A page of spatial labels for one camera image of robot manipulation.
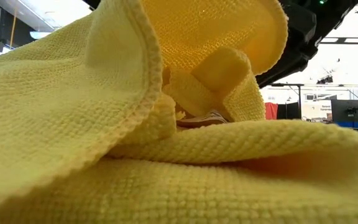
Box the yellow microfiber towel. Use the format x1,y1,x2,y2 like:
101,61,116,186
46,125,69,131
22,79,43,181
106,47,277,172
0,0,358,224

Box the red fabric panel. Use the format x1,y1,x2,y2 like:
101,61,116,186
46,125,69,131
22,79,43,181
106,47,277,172
264,102,278,121

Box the black panel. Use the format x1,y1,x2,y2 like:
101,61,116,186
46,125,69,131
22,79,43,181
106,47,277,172
277,101,303,121

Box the black T-shaped stand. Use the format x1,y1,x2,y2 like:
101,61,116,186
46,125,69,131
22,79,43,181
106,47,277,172
270,82,306,121

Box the white sign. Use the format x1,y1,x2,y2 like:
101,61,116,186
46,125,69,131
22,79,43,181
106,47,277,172
301,99,332,122

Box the black ceiling spotlight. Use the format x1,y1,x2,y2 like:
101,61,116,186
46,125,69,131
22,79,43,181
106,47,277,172
316,75,334,85

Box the black monitor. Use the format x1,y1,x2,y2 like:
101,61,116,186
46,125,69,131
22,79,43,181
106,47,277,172
331,99,358,123

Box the yellow hanging strap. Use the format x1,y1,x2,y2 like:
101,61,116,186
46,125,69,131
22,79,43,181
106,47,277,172
9,9,17,49

